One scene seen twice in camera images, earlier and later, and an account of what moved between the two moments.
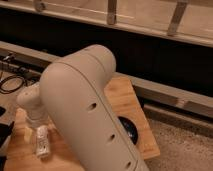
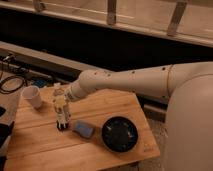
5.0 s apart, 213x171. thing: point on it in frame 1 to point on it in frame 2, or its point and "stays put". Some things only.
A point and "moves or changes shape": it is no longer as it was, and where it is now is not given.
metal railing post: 111,12 stays put
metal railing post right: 176,18 stays put
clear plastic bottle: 42,143 moves or changes shape
